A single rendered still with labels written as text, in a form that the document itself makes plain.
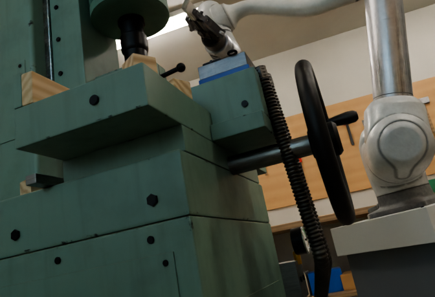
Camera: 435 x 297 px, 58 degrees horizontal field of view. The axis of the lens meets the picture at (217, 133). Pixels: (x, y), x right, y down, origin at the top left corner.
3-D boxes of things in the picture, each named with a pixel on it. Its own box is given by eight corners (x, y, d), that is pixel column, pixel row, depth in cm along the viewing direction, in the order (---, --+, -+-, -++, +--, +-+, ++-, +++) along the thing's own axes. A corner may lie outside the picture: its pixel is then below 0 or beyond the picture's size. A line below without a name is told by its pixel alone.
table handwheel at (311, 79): (375, 257, 56) (317, 63, 51) (243, 281, 62) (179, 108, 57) (353, 181, 84) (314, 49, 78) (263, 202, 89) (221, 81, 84)
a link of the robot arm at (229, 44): (205, 57, 139) (199, 50, 134) (215, 34, 140) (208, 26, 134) (228, 63, 135) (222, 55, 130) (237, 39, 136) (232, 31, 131)
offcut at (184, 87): (164, 108, 65) (160, 86, 66) (180, 111, 68) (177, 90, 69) (177, 100, 63) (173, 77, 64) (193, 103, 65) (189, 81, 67)
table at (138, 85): (220, 79, 44) (210, 33, 46) (12, 149, 53) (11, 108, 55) (303, 164, 99) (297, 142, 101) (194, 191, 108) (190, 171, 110)
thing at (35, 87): (32, 101, 54) (31, 70, 56) (21, 106, 55) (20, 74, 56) (201, 167, 109) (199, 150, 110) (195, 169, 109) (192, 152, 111)
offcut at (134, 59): (136, 80, 54) (132, 52, 55) (124, 92, 57) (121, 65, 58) (159, 83, 56) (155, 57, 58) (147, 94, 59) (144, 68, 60)
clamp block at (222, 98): (264, 111, 66) (252, 64, 69) (191, 133, 70) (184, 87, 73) (281, 132, 80) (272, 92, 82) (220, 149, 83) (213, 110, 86)
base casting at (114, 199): (188, 214, 50) (178, 145, 52) (-119, 286, 66) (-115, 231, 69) (270, 222, 90) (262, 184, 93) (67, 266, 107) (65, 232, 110)
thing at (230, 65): (249, 69, 70) (243, 42, 72) (194, 88, 74) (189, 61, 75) (267, 92, 82) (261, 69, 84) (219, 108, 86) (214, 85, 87)
